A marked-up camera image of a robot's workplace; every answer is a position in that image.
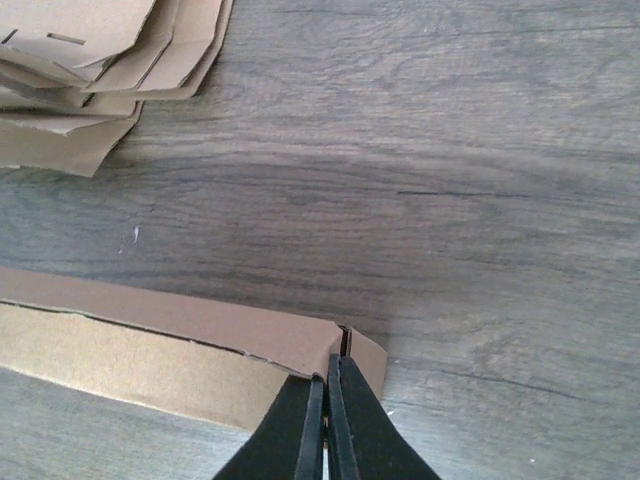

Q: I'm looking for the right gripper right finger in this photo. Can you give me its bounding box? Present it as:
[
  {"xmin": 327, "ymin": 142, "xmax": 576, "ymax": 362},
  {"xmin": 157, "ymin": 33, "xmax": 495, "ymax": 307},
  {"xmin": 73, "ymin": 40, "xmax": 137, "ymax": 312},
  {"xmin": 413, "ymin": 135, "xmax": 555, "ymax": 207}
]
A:
[{"xmin": 327, "ymin": 355, "xmax": 439, "ymax": 480}]

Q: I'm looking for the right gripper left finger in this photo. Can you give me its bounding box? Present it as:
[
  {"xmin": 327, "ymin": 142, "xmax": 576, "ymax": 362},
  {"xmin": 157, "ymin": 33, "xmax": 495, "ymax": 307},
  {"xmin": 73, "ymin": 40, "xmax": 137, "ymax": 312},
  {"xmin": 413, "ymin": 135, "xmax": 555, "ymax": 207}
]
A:
[{"xmin": 215, "ymin": 376, "xmax": 324, "ymax": 480}]

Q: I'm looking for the brown cardboard box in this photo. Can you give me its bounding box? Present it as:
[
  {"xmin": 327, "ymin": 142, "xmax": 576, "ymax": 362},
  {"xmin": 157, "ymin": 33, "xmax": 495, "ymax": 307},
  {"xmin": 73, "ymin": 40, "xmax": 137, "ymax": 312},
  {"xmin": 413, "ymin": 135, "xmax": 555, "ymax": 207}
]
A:
[{"xmin": 1, "ymin": 268, "xmax": 388, "ymax": 431}]

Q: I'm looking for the stack of flat cardboard sheets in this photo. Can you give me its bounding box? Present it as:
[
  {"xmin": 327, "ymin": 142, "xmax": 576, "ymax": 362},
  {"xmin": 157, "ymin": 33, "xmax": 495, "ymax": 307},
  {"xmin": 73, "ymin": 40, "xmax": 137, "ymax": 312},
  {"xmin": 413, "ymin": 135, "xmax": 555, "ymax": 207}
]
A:
[{"xmin": 1, "ymin": 0, "xmax": 233, "ymax": 177}]

